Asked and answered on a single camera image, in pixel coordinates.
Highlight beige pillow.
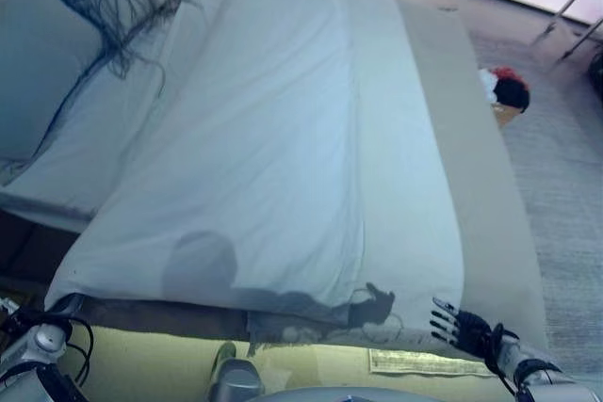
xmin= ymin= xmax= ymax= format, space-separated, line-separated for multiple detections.
xmin=0 ymin=0 xmax=104 ymax=164

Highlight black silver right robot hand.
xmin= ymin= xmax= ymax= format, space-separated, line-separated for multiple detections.
xmin=430 ymin=297 xmax=504 ymax=357

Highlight cardboard box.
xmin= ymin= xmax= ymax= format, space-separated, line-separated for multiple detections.
xmin=489 ymin=104 xmax=525 ymax=130

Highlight white duvet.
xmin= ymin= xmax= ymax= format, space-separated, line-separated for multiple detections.
xmin=44 ymin=0 xmax=468 ymax=333

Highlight metal stand legs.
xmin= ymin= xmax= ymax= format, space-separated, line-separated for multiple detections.
xmin=530 ymin=0 xmax=603 ymax=65

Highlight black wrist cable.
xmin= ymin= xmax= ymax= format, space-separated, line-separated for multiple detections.
xmin=56 ymin=314 xmax=96 ymax=387

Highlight white fitted bed sheet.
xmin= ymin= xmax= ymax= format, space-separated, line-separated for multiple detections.
xmin=0 ymin=0 xmax=236 ymax=233

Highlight grey fringed throw blanket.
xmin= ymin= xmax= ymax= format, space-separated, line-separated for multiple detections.
xmin=35 ymin=0 xmax=186 ymax=139

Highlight red black white plush toy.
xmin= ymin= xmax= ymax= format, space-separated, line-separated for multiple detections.
xmin=477 ymin=65 xmax=532 ymax=116

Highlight patterned floor mat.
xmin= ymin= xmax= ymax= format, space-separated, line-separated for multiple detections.
xmin=368 ymin=347 xmax=497 ymax=380

